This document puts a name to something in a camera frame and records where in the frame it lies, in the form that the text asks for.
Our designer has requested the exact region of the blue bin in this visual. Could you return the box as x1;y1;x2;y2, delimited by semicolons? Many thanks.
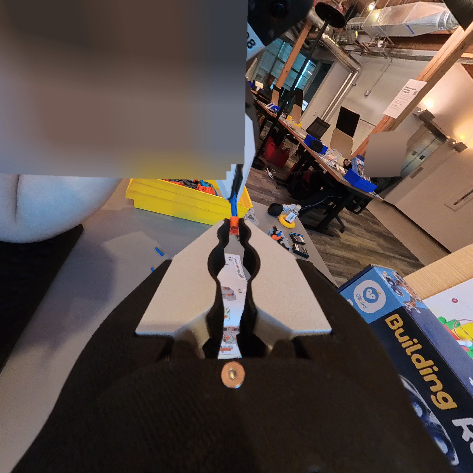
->
344;169;378;193
305;134;329;154

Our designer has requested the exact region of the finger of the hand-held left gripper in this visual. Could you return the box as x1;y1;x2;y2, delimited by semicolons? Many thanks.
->
233;111;257;203
215;173;237;203

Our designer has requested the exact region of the paper notice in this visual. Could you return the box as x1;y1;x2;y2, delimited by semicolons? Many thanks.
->
383;78;428;119

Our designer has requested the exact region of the robot kit box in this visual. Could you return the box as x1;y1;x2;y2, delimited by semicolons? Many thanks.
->
338;264;473;467

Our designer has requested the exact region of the white instruction manual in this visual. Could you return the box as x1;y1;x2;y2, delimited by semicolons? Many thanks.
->
217;209;260;360

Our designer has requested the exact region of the partly built robot model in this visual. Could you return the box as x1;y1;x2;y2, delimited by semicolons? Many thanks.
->
267;225;293;253

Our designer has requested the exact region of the person's left forearm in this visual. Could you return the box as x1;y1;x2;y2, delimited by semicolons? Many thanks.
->
0;174;121;244

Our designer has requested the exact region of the black laptop screen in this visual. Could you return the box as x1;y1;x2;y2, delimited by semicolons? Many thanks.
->
334;106;361;140

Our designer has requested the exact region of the red crate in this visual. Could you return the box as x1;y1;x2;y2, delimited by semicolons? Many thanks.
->
263;137;290;169

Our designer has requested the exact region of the yellow parts bin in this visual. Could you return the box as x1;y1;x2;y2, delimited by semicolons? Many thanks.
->
126;178;254;227

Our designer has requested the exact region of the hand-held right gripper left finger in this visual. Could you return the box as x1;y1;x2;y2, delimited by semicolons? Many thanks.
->
135;218;227;359

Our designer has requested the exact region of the grey desk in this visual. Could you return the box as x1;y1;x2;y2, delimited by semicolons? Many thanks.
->
0;177;338;473

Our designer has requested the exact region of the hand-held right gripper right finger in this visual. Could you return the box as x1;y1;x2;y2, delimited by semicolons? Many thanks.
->
240;218;332;359

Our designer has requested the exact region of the long wooden desk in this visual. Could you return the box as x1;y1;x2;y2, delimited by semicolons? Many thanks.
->
251;87;385;237

